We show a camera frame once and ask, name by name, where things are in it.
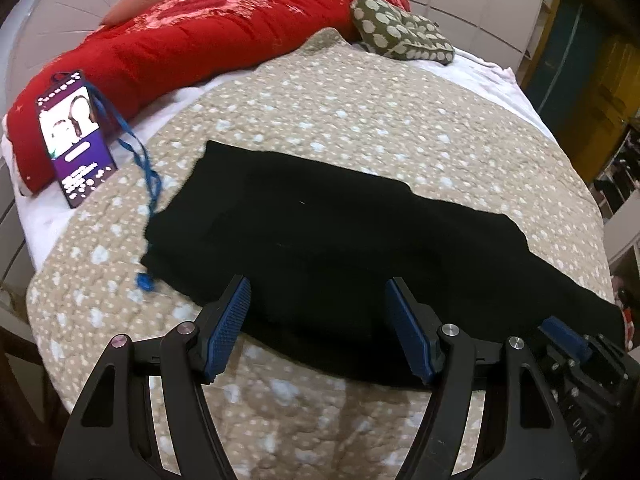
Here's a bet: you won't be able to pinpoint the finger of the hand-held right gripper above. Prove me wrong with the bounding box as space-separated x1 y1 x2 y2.
539 316 591 361

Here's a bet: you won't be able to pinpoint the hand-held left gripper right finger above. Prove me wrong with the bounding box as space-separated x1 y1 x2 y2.
384 277 587 480

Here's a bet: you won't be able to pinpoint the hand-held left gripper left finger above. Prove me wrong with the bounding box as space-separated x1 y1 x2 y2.
52 275 252 480

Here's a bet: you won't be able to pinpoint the black pants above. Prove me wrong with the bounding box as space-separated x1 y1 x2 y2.
140 140 627 390

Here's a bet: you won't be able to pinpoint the beige spotted quilt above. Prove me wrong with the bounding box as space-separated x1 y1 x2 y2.
26 27 614 480

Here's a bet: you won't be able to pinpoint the cluttered shelf unit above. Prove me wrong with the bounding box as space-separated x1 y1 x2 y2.
590 115 640 351

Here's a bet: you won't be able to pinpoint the purple card with photo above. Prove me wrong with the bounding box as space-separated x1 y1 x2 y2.
35 69 119 209

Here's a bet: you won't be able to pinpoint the red floral blanket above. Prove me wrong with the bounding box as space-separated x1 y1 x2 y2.
2 0 412 195

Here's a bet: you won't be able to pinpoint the green dotted cushion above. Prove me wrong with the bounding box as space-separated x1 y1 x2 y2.
349 0 457 66

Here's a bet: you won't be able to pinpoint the blue lanyard cord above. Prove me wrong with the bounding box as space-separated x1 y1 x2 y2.
50 72 164 292

